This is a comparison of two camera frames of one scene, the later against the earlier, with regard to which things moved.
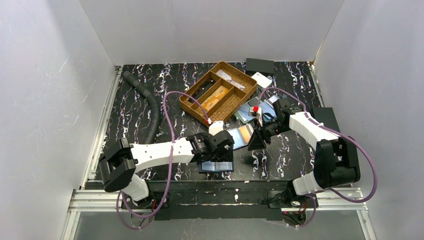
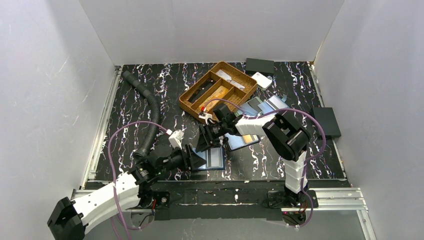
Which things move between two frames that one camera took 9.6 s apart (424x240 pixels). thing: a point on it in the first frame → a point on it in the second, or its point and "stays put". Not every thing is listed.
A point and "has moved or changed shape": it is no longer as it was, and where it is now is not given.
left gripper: x=224 y=142 → x=189 y=157
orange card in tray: x=218 y=94 stays put
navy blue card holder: x=216 y=166 has moved or changed shape
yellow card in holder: x=245 y=133 stays put
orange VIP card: x=207 y=105 stays put
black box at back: x=260 y=65 stays put
